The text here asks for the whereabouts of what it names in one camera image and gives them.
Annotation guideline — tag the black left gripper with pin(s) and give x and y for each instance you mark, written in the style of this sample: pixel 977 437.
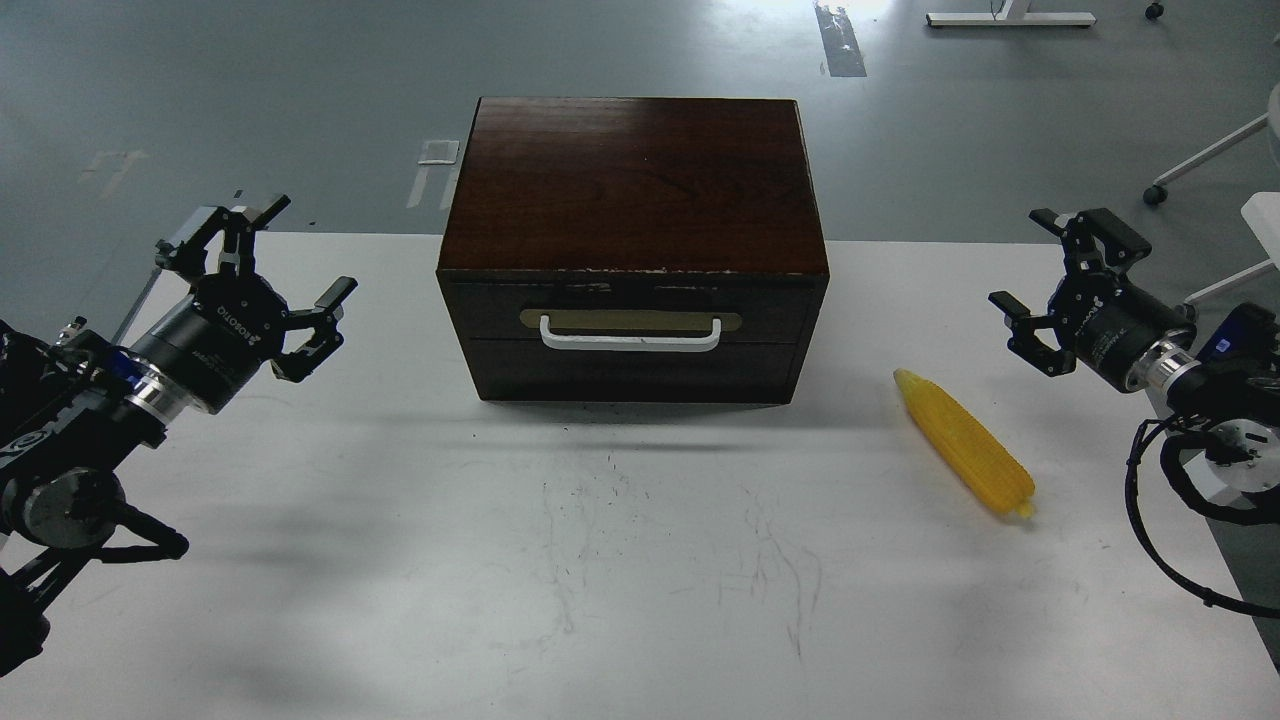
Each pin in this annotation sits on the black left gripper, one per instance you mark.
pixel 232 321

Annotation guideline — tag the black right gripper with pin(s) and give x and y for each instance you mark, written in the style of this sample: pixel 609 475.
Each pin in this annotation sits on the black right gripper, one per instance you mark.
pixel 1099 316

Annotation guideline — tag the yellow corn cob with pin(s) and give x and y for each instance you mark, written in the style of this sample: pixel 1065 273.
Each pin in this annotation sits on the yellow corn cob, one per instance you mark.
pixel 984 466

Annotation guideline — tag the wooden drawer with white handle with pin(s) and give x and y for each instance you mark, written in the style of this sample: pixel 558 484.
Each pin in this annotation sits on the wooden drawer with white handle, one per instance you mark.
pixel 747 313

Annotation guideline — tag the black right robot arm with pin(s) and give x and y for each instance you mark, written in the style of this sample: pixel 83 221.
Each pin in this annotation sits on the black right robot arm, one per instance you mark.
pixel 1234 391

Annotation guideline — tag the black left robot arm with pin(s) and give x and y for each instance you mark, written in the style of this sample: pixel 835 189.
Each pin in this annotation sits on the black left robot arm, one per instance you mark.
pixel 75 408

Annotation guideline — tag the dark wooden drawer cabinet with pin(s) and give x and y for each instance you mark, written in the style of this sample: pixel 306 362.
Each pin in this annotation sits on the dark wooden drawer cabinet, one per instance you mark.
pixel 637 190

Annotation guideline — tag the white office chair base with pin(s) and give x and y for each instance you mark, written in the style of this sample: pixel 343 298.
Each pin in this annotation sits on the white office chair base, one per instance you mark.
pixel 1265 124

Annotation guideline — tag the white desk foot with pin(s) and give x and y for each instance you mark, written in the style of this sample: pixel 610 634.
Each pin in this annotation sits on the white desk foot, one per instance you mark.
pixel 1009 14

